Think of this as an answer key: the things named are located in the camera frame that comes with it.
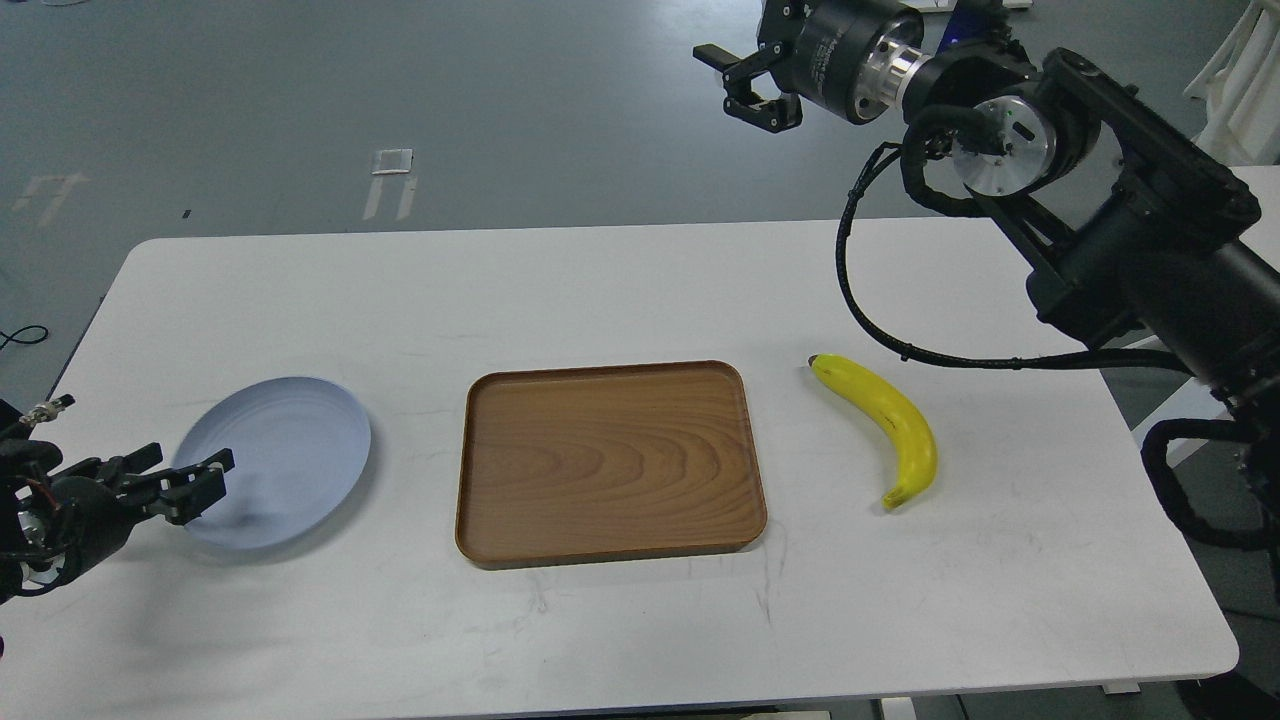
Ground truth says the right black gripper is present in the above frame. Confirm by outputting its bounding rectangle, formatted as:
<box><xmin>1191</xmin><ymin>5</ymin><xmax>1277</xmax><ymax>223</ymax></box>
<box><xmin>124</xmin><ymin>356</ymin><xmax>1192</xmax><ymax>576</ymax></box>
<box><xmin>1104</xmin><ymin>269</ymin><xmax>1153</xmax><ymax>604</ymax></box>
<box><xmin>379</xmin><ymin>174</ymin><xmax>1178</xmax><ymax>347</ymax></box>
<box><xmin>692</xmin><ymin>0</ymin><xmax>925</xmax><ymax>135</ymax></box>

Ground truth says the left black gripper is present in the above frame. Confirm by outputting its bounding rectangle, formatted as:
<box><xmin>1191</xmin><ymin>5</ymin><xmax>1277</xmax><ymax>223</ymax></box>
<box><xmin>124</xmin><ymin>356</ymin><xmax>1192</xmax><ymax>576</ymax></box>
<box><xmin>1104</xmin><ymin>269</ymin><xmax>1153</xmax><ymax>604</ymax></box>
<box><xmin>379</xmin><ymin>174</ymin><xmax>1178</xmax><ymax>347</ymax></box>
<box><xmin>20</xmin><ymin>443</ymin><xmax>236</xmax><ymax>591</ymax></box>

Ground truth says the light blue plate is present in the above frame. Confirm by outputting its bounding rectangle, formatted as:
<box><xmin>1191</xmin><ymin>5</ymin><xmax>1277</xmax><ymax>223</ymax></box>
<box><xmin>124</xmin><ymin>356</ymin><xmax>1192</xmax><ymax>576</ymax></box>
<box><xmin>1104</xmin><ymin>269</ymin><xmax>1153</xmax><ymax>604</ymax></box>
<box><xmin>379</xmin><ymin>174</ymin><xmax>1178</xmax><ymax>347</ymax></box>
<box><xmin>172</xmin><ymin>375</ymin><xmax>372</xmax><ymax>551</ymax></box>

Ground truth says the yellow banana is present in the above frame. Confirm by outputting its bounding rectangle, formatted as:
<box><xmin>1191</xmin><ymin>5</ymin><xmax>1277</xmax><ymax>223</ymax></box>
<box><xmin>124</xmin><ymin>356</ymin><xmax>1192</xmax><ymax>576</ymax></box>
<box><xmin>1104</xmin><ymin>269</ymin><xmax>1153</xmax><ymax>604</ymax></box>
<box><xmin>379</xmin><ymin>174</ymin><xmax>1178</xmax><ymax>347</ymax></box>
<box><xmin>806</xmin><ymin>354</ymin><xmax>940</xmax><ymax>512</ymax></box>

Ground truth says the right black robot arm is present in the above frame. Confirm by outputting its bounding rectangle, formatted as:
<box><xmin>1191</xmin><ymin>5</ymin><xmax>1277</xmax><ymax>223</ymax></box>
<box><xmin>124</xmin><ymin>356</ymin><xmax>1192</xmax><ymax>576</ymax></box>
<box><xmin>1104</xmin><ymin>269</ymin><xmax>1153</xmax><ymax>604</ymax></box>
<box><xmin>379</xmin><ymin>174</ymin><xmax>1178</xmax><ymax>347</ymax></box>
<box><xmin>692</xmin><ymin>1</ymin><xmax>1277</xmax><ymax>429</ymax></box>

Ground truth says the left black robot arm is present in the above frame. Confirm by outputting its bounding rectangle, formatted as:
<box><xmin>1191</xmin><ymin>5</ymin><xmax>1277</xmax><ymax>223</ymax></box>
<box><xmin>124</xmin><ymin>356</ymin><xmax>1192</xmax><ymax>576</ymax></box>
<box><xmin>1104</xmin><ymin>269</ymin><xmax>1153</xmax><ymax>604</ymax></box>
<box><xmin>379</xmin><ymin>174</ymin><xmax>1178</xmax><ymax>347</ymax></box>
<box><xmin>1</xmin><ymin>395</ymin><xmax>236</xmax><ymax>602</ymax></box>

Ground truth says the brown wooden tray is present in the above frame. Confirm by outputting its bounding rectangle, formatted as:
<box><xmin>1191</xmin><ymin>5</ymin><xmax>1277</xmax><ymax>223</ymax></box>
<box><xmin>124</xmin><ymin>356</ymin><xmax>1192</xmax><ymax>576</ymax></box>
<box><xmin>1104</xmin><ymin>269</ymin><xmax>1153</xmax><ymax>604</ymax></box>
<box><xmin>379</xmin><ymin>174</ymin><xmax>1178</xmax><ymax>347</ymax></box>
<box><xmin>454</xmin><ymin>360</ymin><xmax>768</xmax><ymax>570</ymax></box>

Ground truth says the white side table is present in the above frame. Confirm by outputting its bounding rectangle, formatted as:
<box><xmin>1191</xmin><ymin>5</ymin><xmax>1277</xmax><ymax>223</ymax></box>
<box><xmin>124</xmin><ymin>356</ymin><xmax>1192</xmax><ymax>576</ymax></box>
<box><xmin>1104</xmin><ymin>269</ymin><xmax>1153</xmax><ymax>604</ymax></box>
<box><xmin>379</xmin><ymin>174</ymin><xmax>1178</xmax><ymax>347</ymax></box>
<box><xmin>1130</xmin><ymin>164</ymin><xmax>1280</xmax><ymax>471</ymax></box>

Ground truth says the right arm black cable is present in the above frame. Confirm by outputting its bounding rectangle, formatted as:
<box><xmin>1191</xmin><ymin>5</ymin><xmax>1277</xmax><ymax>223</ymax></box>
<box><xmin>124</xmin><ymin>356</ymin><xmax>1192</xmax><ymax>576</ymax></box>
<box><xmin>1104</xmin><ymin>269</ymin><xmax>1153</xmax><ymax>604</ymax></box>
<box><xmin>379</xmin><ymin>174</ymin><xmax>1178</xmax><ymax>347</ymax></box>
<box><xmin>836</xmin><ymin>140</ymin><xmax>1196</xmax><ymax>375</ymax></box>

